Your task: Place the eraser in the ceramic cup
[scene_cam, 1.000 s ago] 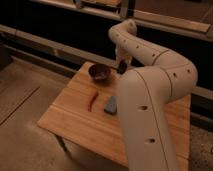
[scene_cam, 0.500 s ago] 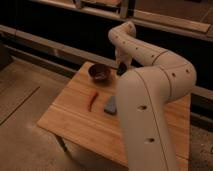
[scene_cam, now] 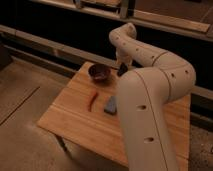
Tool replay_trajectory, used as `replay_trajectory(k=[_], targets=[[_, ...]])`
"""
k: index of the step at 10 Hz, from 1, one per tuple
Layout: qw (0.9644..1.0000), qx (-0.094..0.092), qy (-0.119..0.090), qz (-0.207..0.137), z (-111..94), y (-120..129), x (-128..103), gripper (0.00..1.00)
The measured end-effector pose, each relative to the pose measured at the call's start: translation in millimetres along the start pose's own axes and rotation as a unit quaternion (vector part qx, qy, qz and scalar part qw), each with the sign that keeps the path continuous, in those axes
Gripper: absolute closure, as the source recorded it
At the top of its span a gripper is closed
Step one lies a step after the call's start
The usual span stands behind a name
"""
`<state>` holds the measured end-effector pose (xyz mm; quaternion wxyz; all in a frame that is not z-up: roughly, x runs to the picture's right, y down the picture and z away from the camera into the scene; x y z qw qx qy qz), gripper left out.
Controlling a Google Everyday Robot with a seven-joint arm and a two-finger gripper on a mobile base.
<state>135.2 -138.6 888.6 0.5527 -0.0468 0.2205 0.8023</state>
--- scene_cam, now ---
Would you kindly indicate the dark purple bowl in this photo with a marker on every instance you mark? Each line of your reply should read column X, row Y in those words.
column 99, row 72

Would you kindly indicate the table leg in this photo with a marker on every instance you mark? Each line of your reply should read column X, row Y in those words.
column 61, row 143

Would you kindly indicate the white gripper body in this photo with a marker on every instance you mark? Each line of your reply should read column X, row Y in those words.
column 122, row 57

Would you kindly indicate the blue-grey sponge block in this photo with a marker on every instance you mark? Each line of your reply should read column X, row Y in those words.
column 110, row 106

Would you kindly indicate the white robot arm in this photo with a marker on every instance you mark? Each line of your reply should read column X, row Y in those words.
column 141, row 93

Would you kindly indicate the wooden table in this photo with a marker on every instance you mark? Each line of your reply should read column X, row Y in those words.
column 99, row 132

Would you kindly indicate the black eraser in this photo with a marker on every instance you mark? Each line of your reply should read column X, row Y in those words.
column 122, row 69

